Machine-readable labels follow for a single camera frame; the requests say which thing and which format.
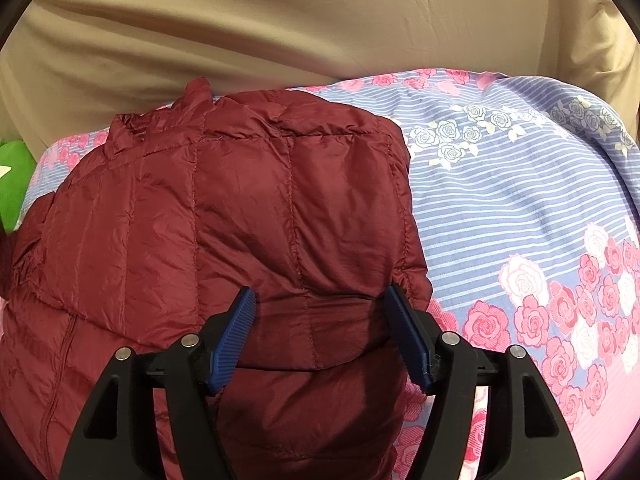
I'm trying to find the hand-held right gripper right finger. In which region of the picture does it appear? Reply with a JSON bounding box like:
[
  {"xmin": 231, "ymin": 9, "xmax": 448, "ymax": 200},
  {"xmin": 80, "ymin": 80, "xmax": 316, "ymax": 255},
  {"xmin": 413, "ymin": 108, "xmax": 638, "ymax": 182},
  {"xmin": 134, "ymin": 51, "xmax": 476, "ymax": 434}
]
[{"xmin": 385, "ymin": 282, "xmax": 583, "ymax": 480}]

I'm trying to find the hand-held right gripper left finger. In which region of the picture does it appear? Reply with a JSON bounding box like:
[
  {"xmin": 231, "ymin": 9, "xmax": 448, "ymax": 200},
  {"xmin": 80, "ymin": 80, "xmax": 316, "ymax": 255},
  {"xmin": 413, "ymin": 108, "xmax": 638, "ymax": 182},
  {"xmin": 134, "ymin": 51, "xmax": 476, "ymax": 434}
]
[{"xmin": 59, "ymin": 286, "xmax": 258, "ymax": 480}]

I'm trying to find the maroon puffer jacket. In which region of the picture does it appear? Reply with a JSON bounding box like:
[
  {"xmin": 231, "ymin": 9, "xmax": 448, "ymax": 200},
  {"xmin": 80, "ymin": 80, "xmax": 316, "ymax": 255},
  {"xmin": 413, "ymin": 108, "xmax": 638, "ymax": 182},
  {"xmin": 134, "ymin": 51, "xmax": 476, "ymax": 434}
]
[{"xmin": 0, "ymin": 77, "xmax": 435, "ymax": 480}]

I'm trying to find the floral striped bed sheet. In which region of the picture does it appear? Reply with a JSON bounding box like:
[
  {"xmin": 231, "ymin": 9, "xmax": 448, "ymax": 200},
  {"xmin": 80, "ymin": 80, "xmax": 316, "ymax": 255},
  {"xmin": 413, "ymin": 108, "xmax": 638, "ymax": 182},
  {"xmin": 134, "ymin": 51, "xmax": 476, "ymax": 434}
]
[{"xmin": 0, "ymin": 67, "xmax": 640, "ymax": 480}]

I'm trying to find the green plush toy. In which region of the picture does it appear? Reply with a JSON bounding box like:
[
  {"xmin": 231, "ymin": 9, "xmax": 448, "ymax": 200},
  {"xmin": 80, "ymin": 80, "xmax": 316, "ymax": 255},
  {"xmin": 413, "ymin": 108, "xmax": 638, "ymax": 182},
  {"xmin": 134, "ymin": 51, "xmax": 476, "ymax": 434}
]
[{"xmin": 0, "ymin": 140, "xmax": 37, "ymax": 233}]

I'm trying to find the beige backdrop curtain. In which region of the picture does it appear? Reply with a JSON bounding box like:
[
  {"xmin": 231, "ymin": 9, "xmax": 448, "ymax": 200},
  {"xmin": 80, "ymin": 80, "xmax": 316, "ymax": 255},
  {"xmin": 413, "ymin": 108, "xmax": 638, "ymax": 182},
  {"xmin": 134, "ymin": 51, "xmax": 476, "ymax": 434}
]
[{"xmin": 0, "ymin": 0, "xmax": 640, "ymax": 161}]

